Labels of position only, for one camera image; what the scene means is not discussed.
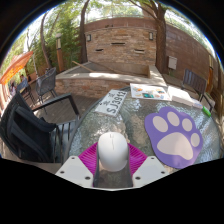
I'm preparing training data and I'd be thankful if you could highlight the grey utility wall box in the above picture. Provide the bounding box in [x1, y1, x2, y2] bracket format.
[167, 55, 178, 71]

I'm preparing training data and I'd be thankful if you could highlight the slender leaning tree trunk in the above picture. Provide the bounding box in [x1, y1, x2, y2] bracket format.
[78, 0, 92, 64]

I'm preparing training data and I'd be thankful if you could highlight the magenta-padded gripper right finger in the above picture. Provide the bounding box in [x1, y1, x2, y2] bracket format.
[125, 143, 170, 189]

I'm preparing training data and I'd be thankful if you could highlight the person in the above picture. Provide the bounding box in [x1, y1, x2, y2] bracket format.
[19, 73, 29, 88]

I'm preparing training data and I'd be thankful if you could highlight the dark slatted patio chair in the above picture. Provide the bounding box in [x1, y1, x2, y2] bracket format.
[181, 68, 216, 113]

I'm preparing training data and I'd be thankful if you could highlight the black cushioned patio armchair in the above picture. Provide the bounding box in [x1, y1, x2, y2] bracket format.
[0, 92, 81, 164]

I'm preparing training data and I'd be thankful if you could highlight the thick tree trunk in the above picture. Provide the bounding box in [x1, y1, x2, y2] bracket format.
[153, 0, 168, 75]

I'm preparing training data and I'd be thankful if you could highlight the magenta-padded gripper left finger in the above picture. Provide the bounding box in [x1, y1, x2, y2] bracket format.
[54, 142, 101, 189]

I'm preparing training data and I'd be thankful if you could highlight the black mesh patio chair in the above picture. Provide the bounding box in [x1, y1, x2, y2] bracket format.
[34, 67, 58, 101]

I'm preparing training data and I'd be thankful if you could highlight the green cylindrical object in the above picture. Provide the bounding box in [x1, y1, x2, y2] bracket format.
[201, 105, 212, 118]

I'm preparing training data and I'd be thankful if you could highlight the purple paw-shaped mouse pad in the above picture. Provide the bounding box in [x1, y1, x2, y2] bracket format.
[143, 105, 204, 170]

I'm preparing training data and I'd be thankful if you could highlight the large white flat box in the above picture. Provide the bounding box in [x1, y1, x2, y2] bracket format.
[167, 85, 194, 107]

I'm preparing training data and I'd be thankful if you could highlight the small white flat box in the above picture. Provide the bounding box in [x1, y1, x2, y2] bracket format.
[191, 101, 204, 110]

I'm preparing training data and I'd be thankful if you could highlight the white computer mouse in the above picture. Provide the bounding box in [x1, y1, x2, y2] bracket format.
[97, 131, 130, 173]

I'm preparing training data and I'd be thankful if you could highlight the stone raised basin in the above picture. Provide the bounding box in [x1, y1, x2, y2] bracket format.
[54, 60, 168, 99]

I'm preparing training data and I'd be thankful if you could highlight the white license plate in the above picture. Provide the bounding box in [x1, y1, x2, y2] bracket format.
[94, 88, 129, 117]

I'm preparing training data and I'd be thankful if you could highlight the orange patio umbrella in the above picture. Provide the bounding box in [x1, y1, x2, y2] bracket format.
[0, 50, 35, 86]

